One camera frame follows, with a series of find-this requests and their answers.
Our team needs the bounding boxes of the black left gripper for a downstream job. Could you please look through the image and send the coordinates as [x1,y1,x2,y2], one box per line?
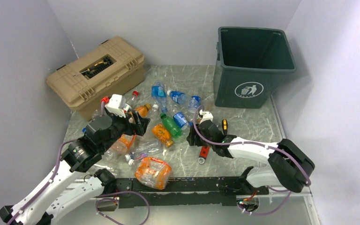
[100,109,150,152]

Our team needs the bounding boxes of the blue label pepsi bottle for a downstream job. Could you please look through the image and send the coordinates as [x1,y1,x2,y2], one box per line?
[172,111,190,130]

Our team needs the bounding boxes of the crushed clear blue label bottle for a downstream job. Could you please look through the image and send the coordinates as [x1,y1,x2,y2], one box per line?
[125,140,164,163]

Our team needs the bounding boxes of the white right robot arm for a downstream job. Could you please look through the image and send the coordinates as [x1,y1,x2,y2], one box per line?
[186,120,315,195]

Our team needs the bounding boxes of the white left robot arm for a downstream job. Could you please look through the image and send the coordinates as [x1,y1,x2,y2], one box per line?
[0,110,150,225]

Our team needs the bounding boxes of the dark green trash bin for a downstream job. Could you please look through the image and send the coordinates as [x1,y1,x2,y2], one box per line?
[213,26,296,109]

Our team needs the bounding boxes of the orange juice bottle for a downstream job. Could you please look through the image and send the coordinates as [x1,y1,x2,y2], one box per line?
[134,103,151,118]

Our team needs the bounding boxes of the small orange bottle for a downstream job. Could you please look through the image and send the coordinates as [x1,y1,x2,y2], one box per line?
[152,123,173,148]

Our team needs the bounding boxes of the green plastic bottle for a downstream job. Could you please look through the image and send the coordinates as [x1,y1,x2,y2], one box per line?
[160,112,182,138]

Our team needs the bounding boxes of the large orange label bottle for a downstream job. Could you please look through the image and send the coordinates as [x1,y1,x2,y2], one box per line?
[104,135,136,161]

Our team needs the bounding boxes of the red cap clear bottle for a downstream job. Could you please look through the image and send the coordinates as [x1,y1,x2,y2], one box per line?
[127,90,139,105]

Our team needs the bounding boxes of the yellow black screwdriver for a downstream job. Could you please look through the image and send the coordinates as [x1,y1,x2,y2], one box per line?
[222,119,228,136]

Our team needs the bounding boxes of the blue tinted water bottle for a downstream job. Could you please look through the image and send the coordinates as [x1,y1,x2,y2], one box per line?
[151,81,168,114]

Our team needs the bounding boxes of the small blue label bottle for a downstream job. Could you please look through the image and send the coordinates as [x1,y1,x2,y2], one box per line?
[188,95,201,113]

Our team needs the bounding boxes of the blue label water bottle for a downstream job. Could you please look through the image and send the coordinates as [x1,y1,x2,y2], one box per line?
[167,90,188,105]

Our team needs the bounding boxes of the crushed orange label jug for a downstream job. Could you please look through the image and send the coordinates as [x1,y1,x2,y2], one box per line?
[132,157,172,190]

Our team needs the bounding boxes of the tan plastic toolbox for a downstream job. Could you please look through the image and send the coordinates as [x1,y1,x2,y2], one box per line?
[46,36,145,120]

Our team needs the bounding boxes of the red handled adjustable wrench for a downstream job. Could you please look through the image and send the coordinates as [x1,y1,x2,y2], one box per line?
[198,146,210,165]

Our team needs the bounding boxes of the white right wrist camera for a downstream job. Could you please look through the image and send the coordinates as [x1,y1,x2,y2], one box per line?
[198,110,213,124]

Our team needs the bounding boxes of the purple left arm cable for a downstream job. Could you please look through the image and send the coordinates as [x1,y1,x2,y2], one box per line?
[6,140,81,225]

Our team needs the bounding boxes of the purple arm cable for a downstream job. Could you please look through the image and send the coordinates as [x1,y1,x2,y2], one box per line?
[193,105,312,217]
[6,140,81,225]

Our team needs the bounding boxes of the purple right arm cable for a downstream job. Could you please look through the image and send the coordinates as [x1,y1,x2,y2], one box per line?
[193,105,312,217]

